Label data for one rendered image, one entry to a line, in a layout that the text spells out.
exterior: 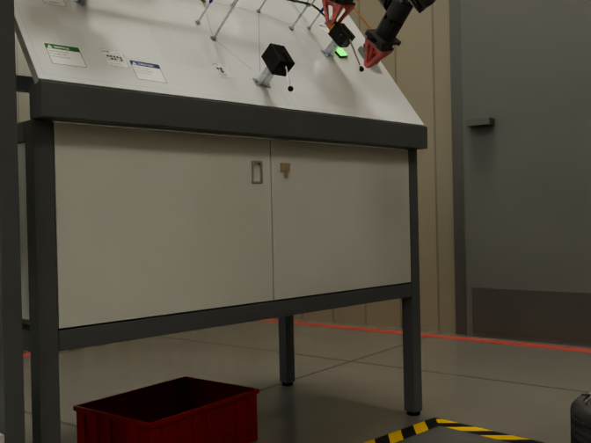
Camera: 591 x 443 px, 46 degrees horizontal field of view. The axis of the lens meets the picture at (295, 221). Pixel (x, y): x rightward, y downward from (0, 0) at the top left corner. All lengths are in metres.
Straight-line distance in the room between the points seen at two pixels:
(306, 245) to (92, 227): 0.59
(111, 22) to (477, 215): 2.31
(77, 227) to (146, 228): 0.15
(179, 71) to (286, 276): 0.56
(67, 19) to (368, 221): 0.94
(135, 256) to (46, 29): 0.48
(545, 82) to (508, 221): 0.66
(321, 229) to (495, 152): 1.78
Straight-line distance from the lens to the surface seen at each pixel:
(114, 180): 1.47
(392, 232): 2.05
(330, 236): 1.86
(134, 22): 1.67
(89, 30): 1.57
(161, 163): 1.53
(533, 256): 3.43
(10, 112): 1.34
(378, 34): 1.97
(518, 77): 3.49
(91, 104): 1.42
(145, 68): 1.56
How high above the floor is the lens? 0.61
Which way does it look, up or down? level
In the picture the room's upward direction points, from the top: 1 degrees counter-clockwise
